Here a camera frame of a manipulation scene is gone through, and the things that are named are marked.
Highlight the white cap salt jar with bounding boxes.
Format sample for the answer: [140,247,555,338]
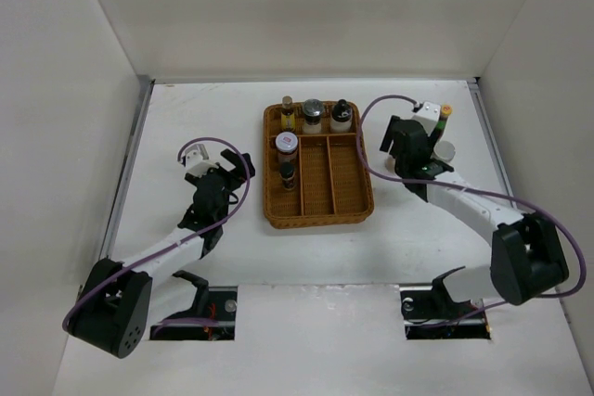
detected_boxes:
[433,140,456,163]

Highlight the red sauce bottle yellow cap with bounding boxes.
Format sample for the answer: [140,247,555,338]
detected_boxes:
[432,105,453,143]

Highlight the small dark spice jar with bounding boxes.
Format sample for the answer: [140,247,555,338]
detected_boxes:
[278,162,295,190]

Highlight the black cap white bottle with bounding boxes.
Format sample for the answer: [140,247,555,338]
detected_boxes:
[330,99,353,134]

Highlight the red white lid jar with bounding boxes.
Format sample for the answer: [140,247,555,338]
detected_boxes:
[275,132,299,164]

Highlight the yellow label oil bottle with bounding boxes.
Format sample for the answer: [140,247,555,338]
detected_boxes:
[280,96,296,133]

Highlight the clear lid pepper jar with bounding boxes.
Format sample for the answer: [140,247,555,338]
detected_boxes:
[302,98,324,134]

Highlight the pink cap spice jar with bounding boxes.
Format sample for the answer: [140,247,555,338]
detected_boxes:
[384,157,395,173]

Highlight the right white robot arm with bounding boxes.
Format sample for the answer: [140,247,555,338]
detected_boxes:
[380,116,569,306]

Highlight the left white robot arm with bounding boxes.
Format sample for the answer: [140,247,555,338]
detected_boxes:
[62,144,255,359]

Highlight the brown wicker organizer tray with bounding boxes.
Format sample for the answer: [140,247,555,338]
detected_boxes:
[262,101,374,229]

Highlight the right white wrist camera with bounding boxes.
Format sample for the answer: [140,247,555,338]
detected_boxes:
[412,101,441,134]

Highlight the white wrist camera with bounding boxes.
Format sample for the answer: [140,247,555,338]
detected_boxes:
[412,101,441,134]
[179,143,219,178]

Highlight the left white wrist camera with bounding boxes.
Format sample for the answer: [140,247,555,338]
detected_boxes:
[179,143,219,178]

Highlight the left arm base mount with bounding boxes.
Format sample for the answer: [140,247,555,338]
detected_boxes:
[147,271,239,341]

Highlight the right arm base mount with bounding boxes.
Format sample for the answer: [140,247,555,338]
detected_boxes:
[400,267,491,340]

